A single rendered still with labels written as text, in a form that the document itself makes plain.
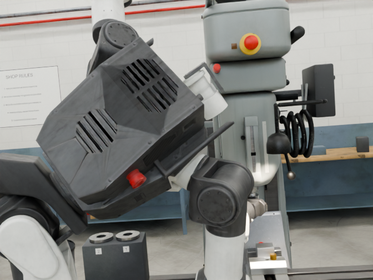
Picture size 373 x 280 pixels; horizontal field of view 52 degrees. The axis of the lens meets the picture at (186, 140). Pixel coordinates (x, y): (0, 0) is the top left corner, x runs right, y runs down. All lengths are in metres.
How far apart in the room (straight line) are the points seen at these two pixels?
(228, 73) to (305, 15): 4.65
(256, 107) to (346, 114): 4.64
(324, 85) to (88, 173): 1.12
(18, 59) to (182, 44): 2.44
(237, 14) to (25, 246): 0.81
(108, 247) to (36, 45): 4.97
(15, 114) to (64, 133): 5.50
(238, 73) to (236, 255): 0.60
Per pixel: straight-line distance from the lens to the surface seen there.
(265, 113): 1.28
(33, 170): 0.83
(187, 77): 0.93
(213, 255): 0.88
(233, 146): 1.28
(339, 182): 5.95
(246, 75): 1.24
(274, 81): 1.25
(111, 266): 1.49
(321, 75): 1.62
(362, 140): 5.27
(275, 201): 1.80
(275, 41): 1.17
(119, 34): 0.94
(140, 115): 0.71
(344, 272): 1.64
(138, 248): 1.45
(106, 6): 1.07
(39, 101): 6.10
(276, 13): 1.18
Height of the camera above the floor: 1.59
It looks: 5 degrees down
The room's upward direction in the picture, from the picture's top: 4 degrees counter-clockwise
